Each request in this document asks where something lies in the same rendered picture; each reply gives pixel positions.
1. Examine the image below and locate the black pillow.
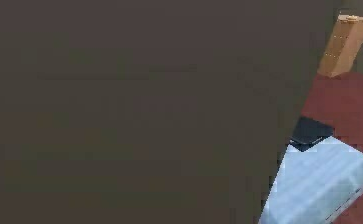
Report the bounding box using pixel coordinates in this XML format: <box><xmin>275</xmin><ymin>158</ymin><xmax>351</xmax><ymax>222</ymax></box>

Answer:
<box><xmin>288</xmin><ymin>115</ymin><xmax>335</xmax><ymax>153</ymax></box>

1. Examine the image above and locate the pale blue bed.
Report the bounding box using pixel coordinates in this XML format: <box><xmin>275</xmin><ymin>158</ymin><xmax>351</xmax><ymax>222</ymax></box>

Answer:
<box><xmin>257</xmin><ymin>135</ymin><xmax>363</xmax><ymax>224</ymax></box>

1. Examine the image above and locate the tan wooden chest of drawers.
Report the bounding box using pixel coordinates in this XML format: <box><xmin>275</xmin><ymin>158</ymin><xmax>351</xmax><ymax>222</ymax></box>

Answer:
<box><xmin>316</xmin><ymin>13</ymin><xmax>363</xmax><ymax>79</ymax></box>

